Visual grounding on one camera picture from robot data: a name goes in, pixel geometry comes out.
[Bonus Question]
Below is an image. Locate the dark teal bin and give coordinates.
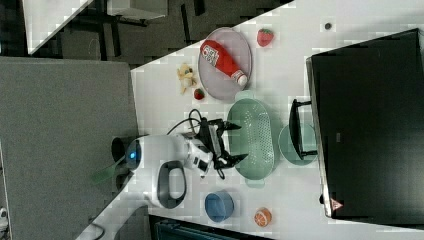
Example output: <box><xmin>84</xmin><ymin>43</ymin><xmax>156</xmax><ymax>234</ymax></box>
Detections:
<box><xmin>149</xmin><ymin>215</ymin><xmax>272</xmax><ymax>240</ymax></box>

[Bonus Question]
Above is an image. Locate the grey fabric panel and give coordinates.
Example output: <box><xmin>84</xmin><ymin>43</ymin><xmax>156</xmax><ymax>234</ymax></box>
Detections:
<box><xmin>0</xmin><ymin>57</ymin><xmax>138</xmax><ymax>240</ymax></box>

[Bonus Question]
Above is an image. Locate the black toaster oven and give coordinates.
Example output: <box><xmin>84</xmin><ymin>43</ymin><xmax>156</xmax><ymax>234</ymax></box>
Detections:
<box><xmin>306</xmin><ymin>29</ymin><xmax>424</xmax><ymax>229</ymax></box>

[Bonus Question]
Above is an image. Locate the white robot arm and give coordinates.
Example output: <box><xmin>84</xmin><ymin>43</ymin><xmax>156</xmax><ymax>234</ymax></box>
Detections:
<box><xmin>76</xmin><ymin>118</ymin><xmax>246</xmax><ymax>240</ymax></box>

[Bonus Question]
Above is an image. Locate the mint green plastic strainer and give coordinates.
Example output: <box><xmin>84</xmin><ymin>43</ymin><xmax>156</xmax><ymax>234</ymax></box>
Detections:
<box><xmin>227</xmin><ymin>90</ymin><xmax>277</xmax><ymax>189</ymax></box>

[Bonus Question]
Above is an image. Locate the yellow plush banana toy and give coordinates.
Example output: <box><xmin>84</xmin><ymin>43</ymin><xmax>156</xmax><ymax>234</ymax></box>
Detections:
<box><xmin>177</xmin><ymin>63</ymin><xmax>197</xmax><ymax>94</ymax></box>

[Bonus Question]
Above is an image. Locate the grey round plate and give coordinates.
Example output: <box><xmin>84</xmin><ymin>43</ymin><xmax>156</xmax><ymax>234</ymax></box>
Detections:
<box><xmin>198</xmin><ymin>28</ymin><xmax>252</xmax><ymax>101</ymax></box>

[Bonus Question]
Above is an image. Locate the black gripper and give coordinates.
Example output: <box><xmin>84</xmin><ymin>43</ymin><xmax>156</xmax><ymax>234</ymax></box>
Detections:
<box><xmin>196</xmin><ymin>118</ymin><xmax>247</xmax><ymax>169</ymax></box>

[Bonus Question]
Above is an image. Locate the mint green plastic cup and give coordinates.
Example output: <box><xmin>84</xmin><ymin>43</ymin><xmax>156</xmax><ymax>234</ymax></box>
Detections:
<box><xmin>278</xmin><ymin>123</ymin><xmax>318</xmax><ymax>167</ymax></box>

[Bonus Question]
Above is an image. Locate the orange slice toy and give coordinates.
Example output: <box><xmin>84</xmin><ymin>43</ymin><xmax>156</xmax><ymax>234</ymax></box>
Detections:
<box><xmin>254</xmin><ymin>207</ymin><xmax>272</xmax><ymax>227</ymax></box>

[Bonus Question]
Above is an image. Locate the large red strawberry toy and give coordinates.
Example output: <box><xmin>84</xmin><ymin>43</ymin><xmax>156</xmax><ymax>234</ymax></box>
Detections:
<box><xmin>257</xmin><ymin>28</ymin><xmax>274</xmax><ymax>47</ymax></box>

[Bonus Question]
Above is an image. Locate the small red strawberry toy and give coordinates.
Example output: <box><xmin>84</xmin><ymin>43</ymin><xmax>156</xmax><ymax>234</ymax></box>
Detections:
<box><xmin>194</xmin><ymin>88</ymin><xmax>205</xmax><ymax>100</ymax></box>

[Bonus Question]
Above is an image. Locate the blue bowl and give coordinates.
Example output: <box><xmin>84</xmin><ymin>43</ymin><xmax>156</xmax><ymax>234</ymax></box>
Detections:
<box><xmin>204</xmin><ymin>191</ymin><xmax>234</xmax><ymax>223</ymax></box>

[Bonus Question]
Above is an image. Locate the red plush ketchup bottle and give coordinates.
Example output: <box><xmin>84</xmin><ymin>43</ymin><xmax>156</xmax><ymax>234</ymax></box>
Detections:
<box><xmin>200</xmin><ymin>40</ymin><xmax>248</xmax><ymax>86</ymax></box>

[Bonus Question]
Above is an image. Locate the white side table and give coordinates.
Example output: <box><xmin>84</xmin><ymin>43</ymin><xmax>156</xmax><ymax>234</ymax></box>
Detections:
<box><xmin>21</xmin><ymin>0</ymin><xmax>93</xmax><ymax>55</ymax></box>

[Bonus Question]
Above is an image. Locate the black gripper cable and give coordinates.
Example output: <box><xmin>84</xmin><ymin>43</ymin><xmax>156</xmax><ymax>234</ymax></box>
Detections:
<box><xmin>166</xmin><ymin>108</ymin><xmax>205</xmax><ymax>136</ymax></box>

